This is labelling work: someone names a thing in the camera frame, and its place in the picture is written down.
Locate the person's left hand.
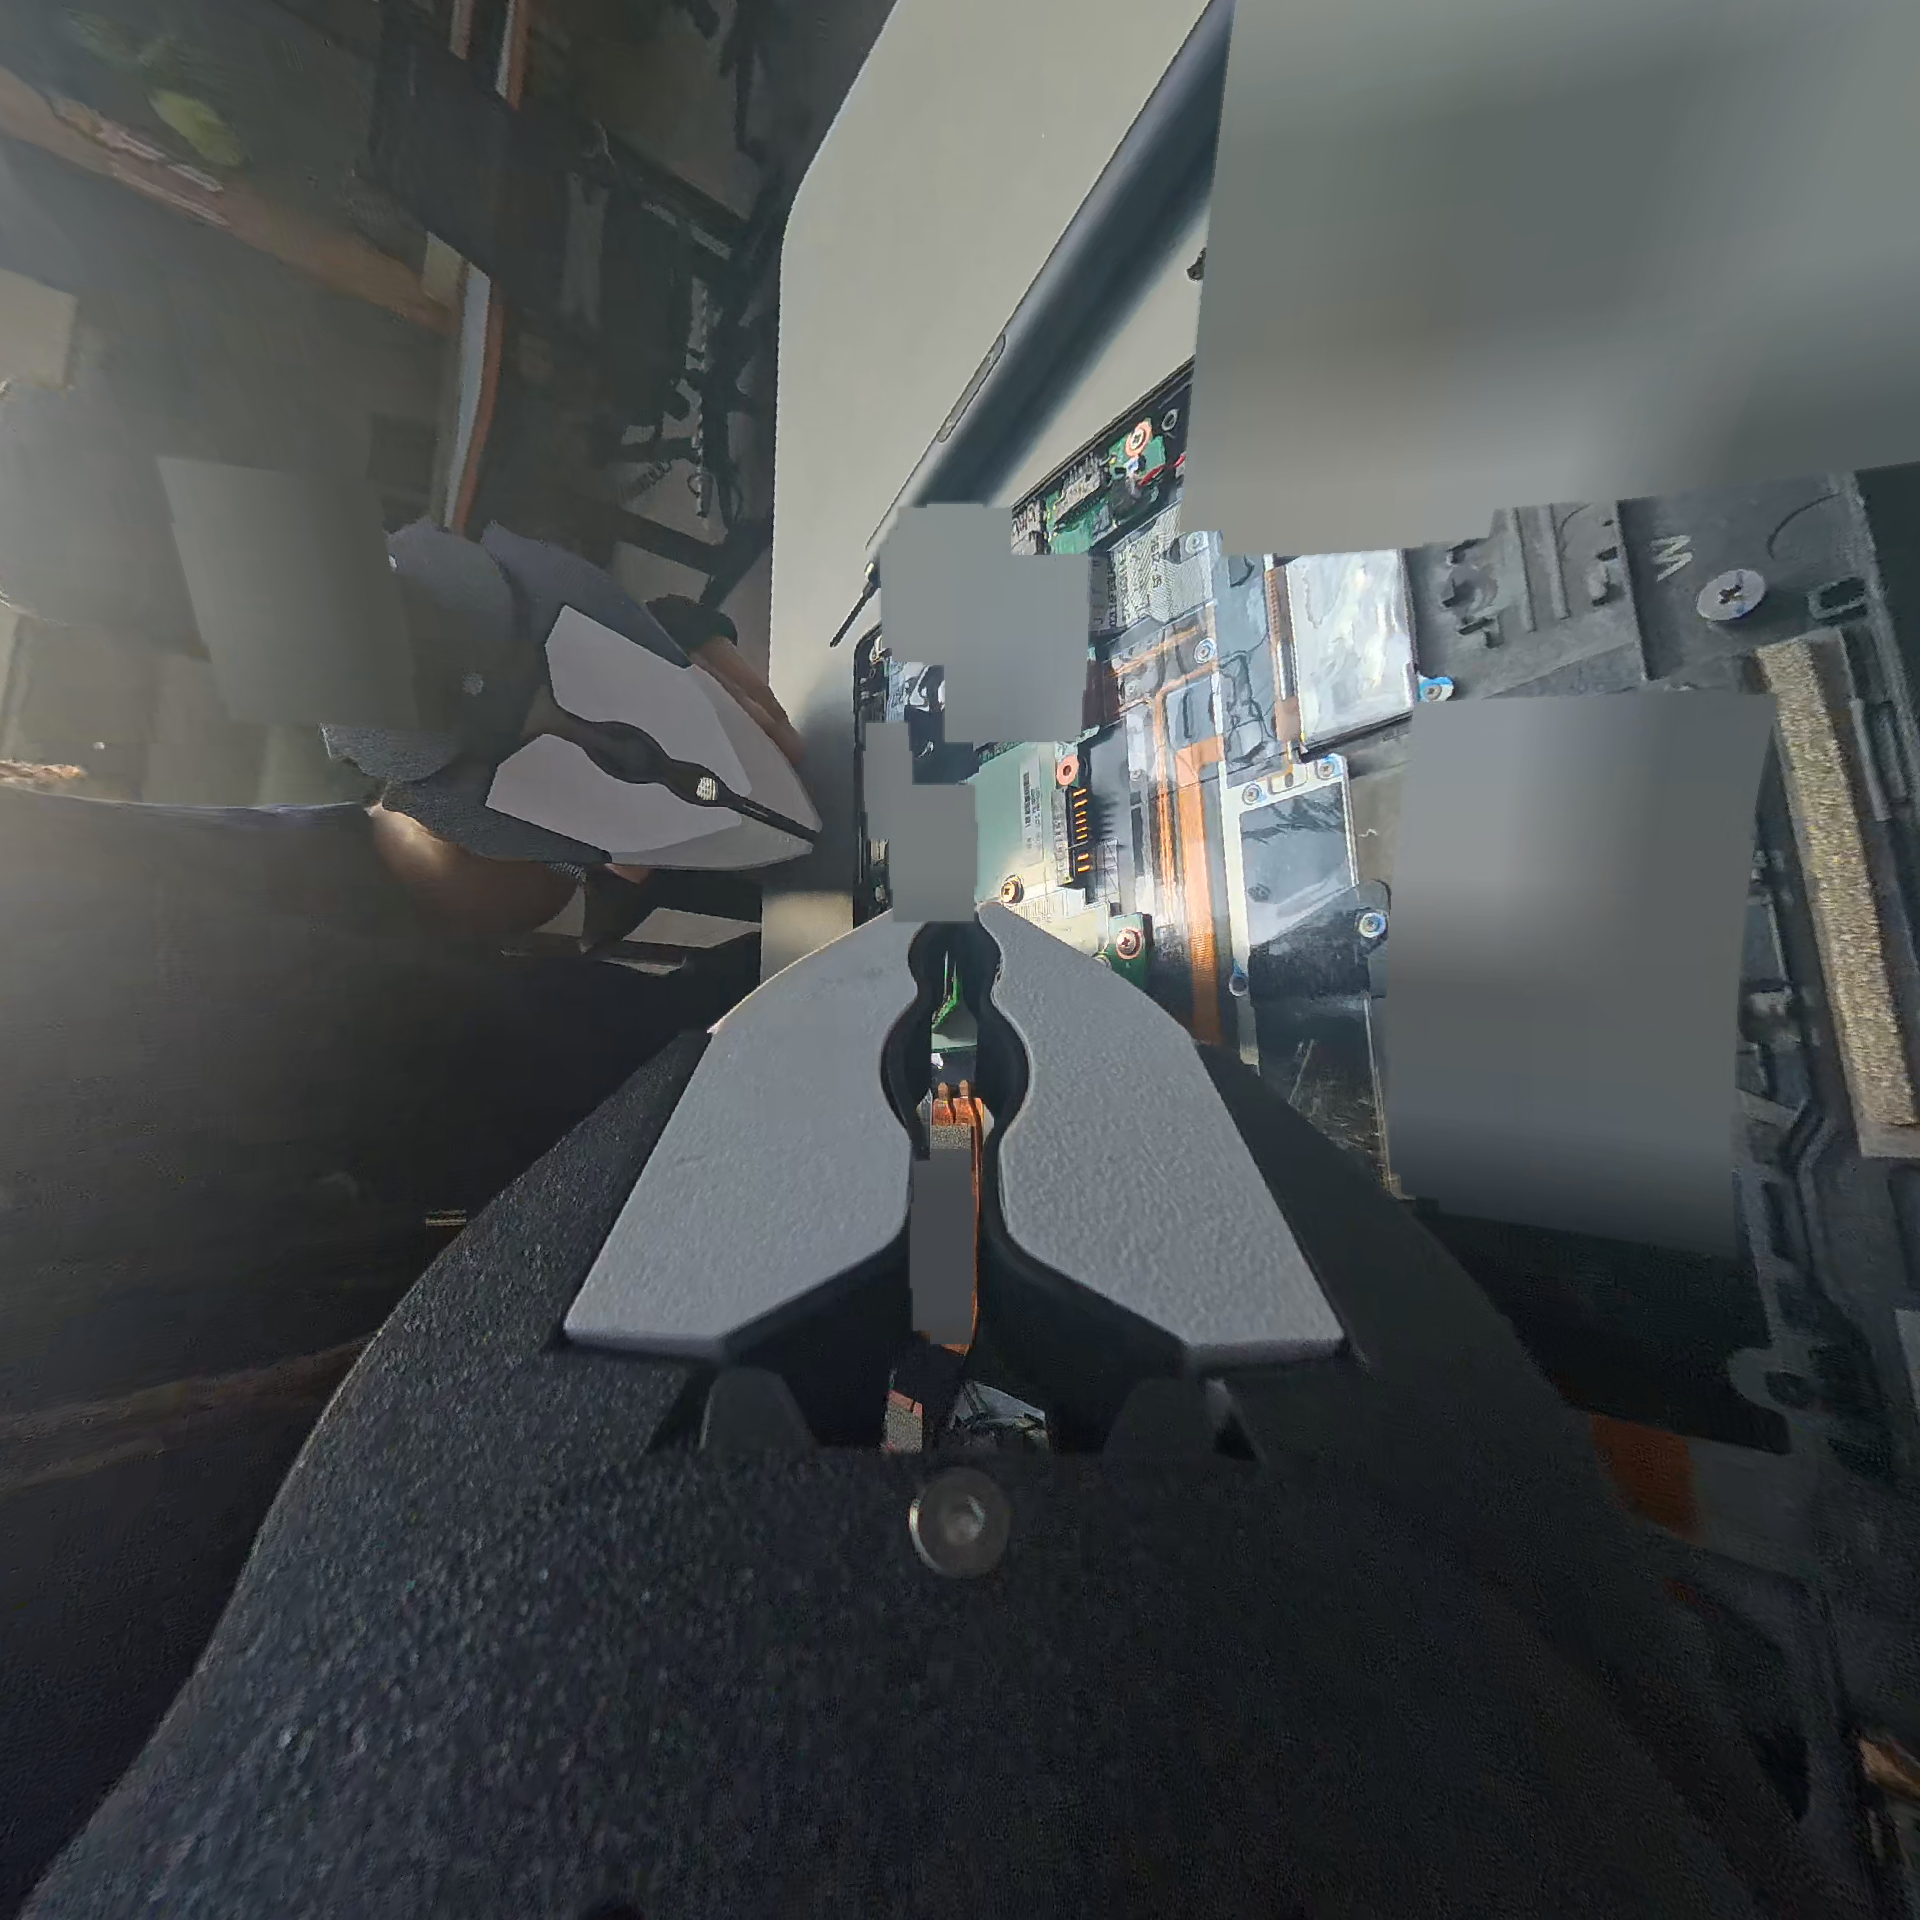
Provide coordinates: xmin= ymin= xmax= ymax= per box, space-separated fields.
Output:
xmin=367 ymin=636 xmax=829 ymax=943

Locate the black laptop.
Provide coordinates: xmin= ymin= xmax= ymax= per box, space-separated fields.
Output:
xmin=855 ymin=0 xmax=1920 ymax=1652

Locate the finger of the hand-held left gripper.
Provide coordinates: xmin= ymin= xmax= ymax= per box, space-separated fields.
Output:
xmin=486 ymin=733 xmax=813 ymax=880
xmin=542 ymin=604 xmax=820 ymax=824

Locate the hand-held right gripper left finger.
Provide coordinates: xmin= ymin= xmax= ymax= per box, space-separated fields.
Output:
xmin=563 ymin=899 xmax=941 ymax=1446

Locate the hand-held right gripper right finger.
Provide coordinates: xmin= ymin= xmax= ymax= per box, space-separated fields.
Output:
xmin=975 ymin=901 xmax=1348 ymax=1449

